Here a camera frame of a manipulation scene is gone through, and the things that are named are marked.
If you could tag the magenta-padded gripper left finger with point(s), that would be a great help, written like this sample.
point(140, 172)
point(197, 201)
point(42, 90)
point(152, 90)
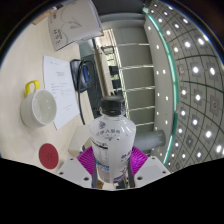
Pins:
point(75, 168)

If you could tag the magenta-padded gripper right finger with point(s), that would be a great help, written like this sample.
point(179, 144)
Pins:
point(150, 168)

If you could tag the clear black-capped water bottle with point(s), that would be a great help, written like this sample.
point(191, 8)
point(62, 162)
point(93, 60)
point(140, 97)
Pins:
point(111, 143)

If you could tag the beige divided organizer box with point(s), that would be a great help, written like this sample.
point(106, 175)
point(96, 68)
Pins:
point(78, 140)

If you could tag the flat round red coaster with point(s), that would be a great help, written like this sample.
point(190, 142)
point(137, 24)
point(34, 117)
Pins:
point(49, 156)

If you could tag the printed white paper sheet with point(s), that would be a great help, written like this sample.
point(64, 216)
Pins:
point(60, 86)

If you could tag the group of ceiling lights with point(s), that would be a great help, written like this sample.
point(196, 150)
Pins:
point(196, 96)

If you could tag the row of black office chairs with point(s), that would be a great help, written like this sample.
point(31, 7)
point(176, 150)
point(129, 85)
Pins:
point(114, 80)

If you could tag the black desk console unit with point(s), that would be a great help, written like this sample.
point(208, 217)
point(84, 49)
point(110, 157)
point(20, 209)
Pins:
point(87, 73)

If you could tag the long curved conference desk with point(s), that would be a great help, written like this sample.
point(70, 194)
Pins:
point(103, 63)

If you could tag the white printed cardboard box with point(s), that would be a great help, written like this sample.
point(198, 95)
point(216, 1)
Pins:
point(75, 21)

